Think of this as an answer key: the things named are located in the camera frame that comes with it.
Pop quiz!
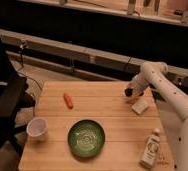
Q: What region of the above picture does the black cable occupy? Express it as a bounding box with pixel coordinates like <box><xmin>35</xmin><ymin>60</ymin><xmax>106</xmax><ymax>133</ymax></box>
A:
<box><xmin>17</xmin><ymin>41</ymin><xmax>44</xmax><ymax>93</ymax></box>

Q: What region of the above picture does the green plate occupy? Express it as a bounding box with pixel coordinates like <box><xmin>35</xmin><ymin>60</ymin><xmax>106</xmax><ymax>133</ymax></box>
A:
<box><xmin>67</xmin><ymin>119</ymin><xmax>105</xmax><ymax>158</ymax></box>

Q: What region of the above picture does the orange carrot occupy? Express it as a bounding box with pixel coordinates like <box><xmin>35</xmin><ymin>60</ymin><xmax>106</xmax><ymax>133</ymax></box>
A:
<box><xmin>63</xmin><ymin>93</ymin><xmax>74</xmax><ymax>109</ymax></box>

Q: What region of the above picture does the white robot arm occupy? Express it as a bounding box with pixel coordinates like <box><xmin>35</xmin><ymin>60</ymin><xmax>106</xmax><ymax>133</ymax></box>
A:
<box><xmin>125</xmin><ymin>61</ymin><xmax>188</xmax><ymax>171</ymax></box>

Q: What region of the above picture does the white bottle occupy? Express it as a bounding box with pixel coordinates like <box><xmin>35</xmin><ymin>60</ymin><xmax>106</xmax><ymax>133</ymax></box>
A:
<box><xmin>140</xmin><ymin>128</ymin><xmax>160</xmax><ymax>169</ymax></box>

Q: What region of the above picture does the dark eraser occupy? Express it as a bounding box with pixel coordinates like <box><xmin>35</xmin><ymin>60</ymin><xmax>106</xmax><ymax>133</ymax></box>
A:
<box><xmin>125</xmin><ymin>88</ymin><xmax>132</xmax><ymax>96</ymax></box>

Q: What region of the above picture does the white cup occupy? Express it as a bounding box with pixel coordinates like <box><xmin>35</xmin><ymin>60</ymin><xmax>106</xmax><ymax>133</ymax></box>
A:
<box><xmin>26</xmin><ymin>117</ymin><xmax>48</xmax><ymax>141</ymax></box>

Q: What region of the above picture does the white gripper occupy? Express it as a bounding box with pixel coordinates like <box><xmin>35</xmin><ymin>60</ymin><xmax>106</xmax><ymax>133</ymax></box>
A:
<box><xmin>125</xmin><ymin>73</ymin><xmax>148</xmax><ymax>97</ymax></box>

